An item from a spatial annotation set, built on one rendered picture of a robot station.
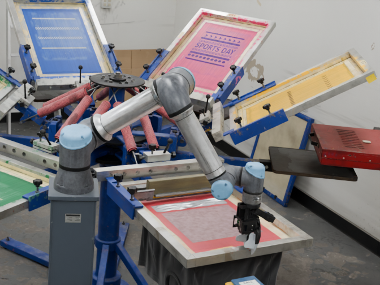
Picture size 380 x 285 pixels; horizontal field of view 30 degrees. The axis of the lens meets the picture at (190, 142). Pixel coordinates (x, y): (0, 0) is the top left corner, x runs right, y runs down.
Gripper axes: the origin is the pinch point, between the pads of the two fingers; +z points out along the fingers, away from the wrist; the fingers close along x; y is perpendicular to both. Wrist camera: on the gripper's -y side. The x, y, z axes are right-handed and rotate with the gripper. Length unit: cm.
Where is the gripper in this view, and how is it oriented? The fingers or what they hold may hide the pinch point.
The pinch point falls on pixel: (250, 248)
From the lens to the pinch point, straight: 281.9
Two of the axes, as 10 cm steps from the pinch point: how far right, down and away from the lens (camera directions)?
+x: 4.6, 3.1, -8.3
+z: -0.8, 9.5, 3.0
